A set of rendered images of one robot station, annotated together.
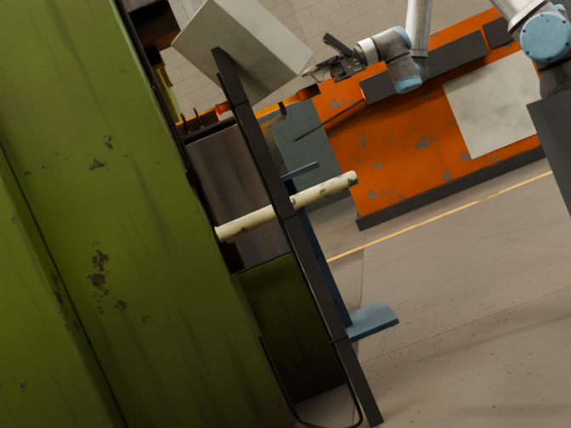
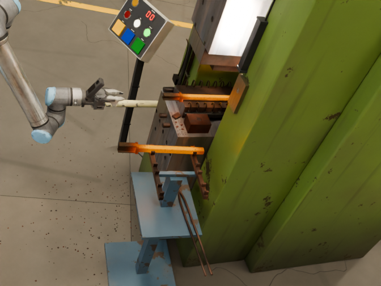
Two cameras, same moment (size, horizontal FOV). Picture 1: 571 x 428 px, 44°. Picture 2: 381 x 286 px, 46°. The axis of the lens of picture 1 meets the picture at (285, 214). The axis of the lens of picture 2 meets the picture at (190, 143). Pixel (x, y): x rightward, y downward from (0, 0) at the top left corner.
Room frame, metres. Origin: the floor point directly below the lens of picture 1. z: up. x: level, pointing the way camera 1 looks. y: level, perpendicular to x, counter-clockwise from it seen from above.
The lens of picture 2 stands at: (4.17, -0.75, 2.45)
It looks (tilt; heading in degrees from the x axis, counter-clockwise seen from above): 42 degrees down; 150
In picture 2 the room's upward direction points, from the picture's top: 21 degrees clockwise
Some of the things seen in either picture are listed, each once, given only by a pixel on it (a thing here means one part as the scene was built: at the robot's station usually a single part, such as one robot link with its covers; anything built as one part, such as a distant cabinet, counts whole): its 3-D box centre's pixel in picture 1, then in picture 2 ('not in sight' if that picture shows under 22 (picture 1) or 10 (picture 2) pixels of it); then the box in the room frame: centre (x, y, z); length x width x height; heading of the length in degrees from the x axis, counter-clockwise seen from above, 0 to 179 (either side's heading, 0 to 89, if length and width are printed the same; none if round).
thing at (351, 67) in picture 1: (345, 64); (93, 98); (2.44, -0.39, 0.97); 0.12 x 0.08 x 0.09; 91
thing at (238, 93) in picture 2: (161, 64); (237, 93); (2.73, 0.21, 1.27); 0.09 x 0.02 x 0.17; 1
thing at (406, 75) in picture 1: (404, 73); (55, 114); (2.46, -0.57, 0.86); 0.12 x 0.09 x 0.12; 154
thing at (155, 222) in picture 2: (283, 177); (165, 203); (2.91, -0.05, 0.69); 0.40 x 0.30 x 0.02; 178
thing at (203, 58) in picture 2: (120, 45); (234, 47); (2.41, 0.29, 1.32); 0.42 x 0.20 x 0.10; 91
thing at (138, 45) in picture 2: not in sight; (138, 46); (2.00, -0.08, 1.01); 0.07 x 0.05 x 0.07; 26
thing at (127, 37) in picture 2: not in sight; (128, 36); (1.91, -0.12, 1.01); 0.07 x 0.05 x 0.07; 26
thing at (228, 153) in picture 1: (193, 216); (204, 139); (2.47, 0.30, 0.69); 0.56 x 0.38 x 0.45; 91
